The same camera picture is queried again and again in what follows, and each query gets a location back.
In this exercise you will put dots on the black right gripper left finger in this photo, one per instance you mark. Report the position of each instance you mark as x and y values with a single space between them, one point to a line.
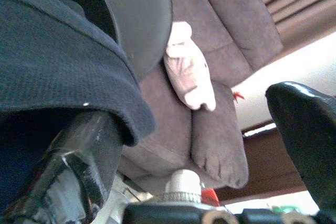
86 155

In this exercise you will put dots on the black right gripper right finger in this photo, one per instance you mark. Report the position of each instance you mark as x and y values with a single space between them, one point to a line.
309 134

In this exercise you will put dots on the black T-shirt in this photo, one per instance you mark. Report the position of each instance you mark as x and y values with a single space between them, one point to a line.
52 64

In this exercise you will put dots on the white knurled knob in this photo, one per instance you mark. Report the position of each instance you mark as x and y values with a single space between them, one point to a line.
183 182

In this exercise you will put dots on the brown pleated curtain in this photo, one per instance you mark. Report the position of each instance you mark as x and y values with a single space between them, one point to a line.
302 6

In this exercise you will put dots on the white plush toy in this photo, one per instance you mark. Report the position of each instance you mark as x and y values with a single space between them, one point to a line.
189 72

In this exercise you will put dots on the purple brown fabric sofa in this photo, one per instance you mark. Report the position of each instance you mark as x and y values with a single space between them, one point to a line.
225 24

